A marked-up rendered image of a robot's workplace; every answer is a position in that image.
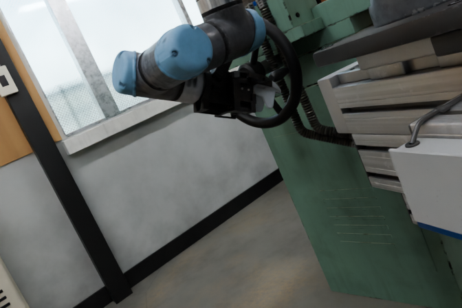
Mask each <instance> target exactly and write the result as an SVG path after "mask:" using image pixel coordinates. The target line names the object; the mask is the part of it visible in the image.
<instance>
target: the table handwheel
mask: <svg viewBox="0 0 462 308"><path fill-rule="evenodd" d="M261 18H262V17H261ZM263 20H264V23H265V28H266V35H268V36H269V37H270V38H271V39H272V40H273V42H275V44H276V45H277V46H278V48H279V49H280V51H281V52H282V54H283V56H284V58H285V60H286V63H287V66H288V69H289V76H290V93H289V97H288V100H287V103H286V105H285V106H284V108H283V109H282V108H281V106H280V105H279V104H278V103H277V101H275V99H274V106H273V109H274V110H275V112H277V114H276V115H274V116H272V117H268V118H260V117H256V116H253V115H250V114H248V115H247V114H244V113H238V114H236V118H237V119H238V120H240V121H242V122H243V123H245V124H247V125H250V126H251V127H256V128H260V129H269V128H273V127H277V126H279V125H281V124H283V123H284V122H286V121H287V120H288V119H290V118H291V117H292V115H293V114H294V112H295V111H296V109H297V107H298V105H299V103H300V99H301V96H302V92H303V74H302V69H301V66H300V61H299V59H298V56H297V53H296V51H295V49H294V47H293V45H292V44H291V43H290V41H289V39H288V38H287V37H286V36H285V35H284V33H283V32H282V31H281V30H280V29H279V28H278V27H276V26H275V25H274V24H273V23H271V22H270V21H268V20H267V19H264V18H263ZM258 54H259V48H258V49H256V50H254V51H253V52H252V53H251V57H250V62H248V63H245V64H243V65H241V66H240V67H239V68H238V71H244V72H250V73H253V74H261V75H264V76H266V75H267V74H269V73H271V67H270V64H269V63H268V61H267V60H266V59H265V60H263V61H261V62H258V61H257V59H258ZM275 58H276V60H277V63H278V65H279V67H280V68H281V67H283V66H284V64H283V62H282V60H281V57H280V55H279V54H277V55H275Z"/></svg>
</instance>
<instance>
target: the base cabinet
mask: <svg viewBox="0 0 462 308"><path fill-rule="evenodd" d="M305 91H306V93H307V95H308V98H309V100H310V103H311V105H312V107H313V110H314V112H315V113H316V117H318V121H319V123H320V124H321V125H324V126H328V127H335V125H334V123H333V120H332V118H331V115H330V113H329V110H328V108H327V105H326V102H325V99H324V98H323V95H322V92H321V90H320V88H319V85H318V84H317V85H312V86H310V87H306V88H305ZM292 122H293V121H292V119H291V118H290V119H288V120H287V121H286V122H284V123H283V124H281V125H279V126H276V127H273V128H269V129H262V131H263V133H264V136H265V138H266V140H267V143H268V145H269V147H270V150H271V152H272V155H273V156H274V159H275V161H276V164H277V166H278V169H279V171H280V173H281V175H282V177H283V180H284V182H285V185H286V187H287V189H288V191H289V194H290V196H291V199H292V201H293V203H294V205H295V207H296V210H297V212H298V215H299V217H300V220H301V221H302V224H303V226H304V229H305V231H306V233H307V236H308V237H309V240H310V242H311V245H312V247H313V250H314V252H315V254H316V256H317V259H318V261H319V264H320V266H321V268H322V270H323V273H324V275H325V278H326V280H327V282H328V284H329V286H330V289H331V291H333V292H341V293H346V294H354V295H358V296H366V297H371V298H379V299H383V300H391V301H395V302H400V303H408V304H412V305H420V306H424V307H432V308H462V240H460V239H456V238H453V237H451V236H446V235H444V234H439V233H437V232H433V231H430V230H427V229H423V228H420V227H419V226H418V225H416V224H414V223H412V221H411V219H410V216H409V214H408V211H407V209H406V205H405V203H404V200H403V198H402V195H401V193H400V192H394V191H391V190H384V189H381V188H375V187H372V186H371V184H370V182H369V179H368V177H367V175H366V172H365V170H364V167H363V164H362V161H361V159H360V156H359V154H358V151H357V149H356V148H352V147H350V146H345V145H339V144H334V143H333V144H332V143H328V142H323V141H322V142H321V141H318V140H314V139H309V138H306V137H303V136H302V135H300V134H299V133H298V132H297V131H296V129H295V128H294V127H295V126H294V124H293V123H292Z"/></svg>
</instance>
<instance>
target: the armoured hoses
mask: <svg viewBox="0 0 462 308"><path fill-rule="evenodd" d="M255 2H256V4H257V6H258V9H259V10H260V11H261V14H262V16H263V18H264V19H267V20H268V21H270V22H271V23H273V24H274V25H275V26H276V27H277V25H276V23H275V20H274V18H273V16H272V13H271V12H270V10H269V8H268V5H267V2H266V0H255ZM245 8H246V9H252V10H255V7H254V4H253V3H252V2H251V3H248V4H247V5H245ZM255 11H256V10H255ZM275 46H276V47H277V48H276V49H277V50H278V52H279V53H278V54H279V55H280V57H281V60H282V62H283V64H284V67H287V68H288V66H287V63H286V60H285V58H284V56H283V54H282V52H281V51H280V49H279V48H278V46H277V45H276V44H275ZM261 48H262V50H263V53H264V55H265V57H266V60H267V61H268V63H269V64H270V67H271V72H272V71H274V70H276V69H280V67H279V65H278V63H277V60H276V58H275V55H274V53H273V51H272V48H271V45H270V43H269V41H268V38H267V36H266V35H265V40H264V42H263V44H262V45H261ZM276 84H277V85H278V86H279V87H280V90H281V96H282V98H283V100H284V102H285V105H286V103H287V100H288V97H289V89H288V88H287V84H286V82H285V79H284V78H282V79H281V80H279V81H278V82H276ZM300 103H301V105H302V108H303V110H305V111H304V112H305V115H307V116H306V117H307V119H308V120H309V121H308V122H309V124H310V125H311V127H312V128H313V130H309V129H307V128H305V126H304V125H303V123H302V122H303V121H301V119H300V116H299V115H300V114H298V112H297V110H296V111H295V112H294V114H293V115H292V117H291V121H293V122H292V123H293V124H294V126H295V127H294V128H295V129H296V131H297V132H298V133H299V134H300V135H302V136H303V137H306V138H309V139H314V140H318V141H321V142H322V141H323V142H328V143H332V144H333V143H334V144H339V145H345V146H350V147H352V148H356V147H355V144H354V141H353V138H352V137H351V134H352V133H338V132H337V131H336V128H335V127H330V126H324V125H321V124H320V123H319V121H318V117H316V113H315V112H314V108H313V107H312V105H311V103H310V100H309V98H308V95H307V93H306V91H305V88H304V86H302V96H301V99H300Z"/></svg>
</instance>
